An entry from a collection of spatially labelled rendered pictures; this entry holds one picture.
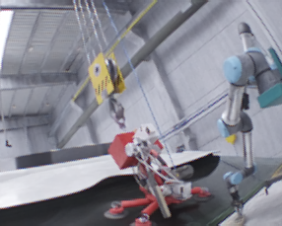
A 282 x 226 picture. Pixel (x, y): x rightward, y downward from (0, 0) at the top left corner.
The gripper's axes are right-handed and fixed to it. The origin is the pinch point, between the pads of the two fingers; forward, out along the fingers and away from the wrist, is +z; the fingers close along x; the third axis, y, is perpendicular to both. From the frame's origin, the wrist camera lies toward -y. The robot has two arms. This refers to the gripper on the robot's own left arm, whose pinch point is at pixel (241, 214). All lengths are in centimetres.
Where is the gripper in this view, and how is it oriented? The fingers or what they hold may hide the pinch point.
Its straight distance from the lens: 187.7
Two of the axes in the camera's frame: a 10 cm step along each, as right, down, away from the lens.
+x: 8.4, -4.3, -3.4
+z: 3.5, 9.0, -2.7
